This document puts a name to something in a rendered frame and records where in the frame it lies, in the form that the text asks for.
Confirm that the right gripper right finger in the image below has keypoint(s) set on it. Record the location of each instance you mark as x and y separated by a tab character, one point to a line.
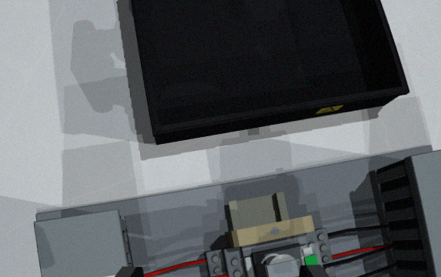
312	271

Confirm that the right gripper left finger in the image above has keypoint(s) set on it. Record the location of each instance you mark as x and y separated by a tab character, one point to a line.
129	271

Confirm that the black parts tray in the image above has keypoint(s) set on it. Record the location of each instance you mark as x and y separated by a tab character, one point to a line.
212	61

